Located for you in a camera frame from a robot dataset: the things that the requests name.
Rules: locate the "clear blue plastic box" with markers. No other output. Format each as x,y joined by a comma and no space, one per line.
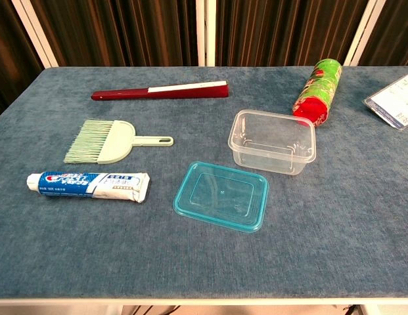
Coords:
220,197

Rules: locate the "clear plastic container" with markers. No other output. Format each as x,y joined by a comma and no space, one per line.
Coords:
272,147

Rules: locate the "green and red snack canister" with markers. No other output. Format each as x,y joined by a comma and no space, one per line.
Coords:
318,88

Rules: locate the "dark red folded fan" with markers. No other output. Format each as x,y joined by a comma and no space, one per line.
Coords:
157,93

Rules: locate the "pale green hand brush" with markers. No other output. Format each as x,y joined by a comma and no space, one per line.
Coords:
118,144

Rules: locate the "blue velvet table cloth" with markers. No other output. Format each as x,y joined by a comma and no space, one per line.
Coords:
190,262

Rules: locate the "blue white toothpaste tube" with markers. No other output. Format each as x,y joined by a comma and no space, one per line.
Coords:
75,185

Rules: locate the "dark brown curtain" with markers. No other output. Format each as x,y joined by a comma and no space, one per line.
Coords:
125,33
394,33
10,49
282,33

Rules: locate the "clear blister pack card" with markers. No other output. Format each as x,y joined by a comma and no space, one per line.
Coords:
394,101

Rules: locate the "white upright frame post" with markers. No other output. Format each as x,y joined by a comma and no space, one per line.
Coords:
206,33

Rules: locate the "white slanted frame post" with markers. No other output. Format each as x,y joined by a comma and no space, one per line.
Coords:
34,33
359,33

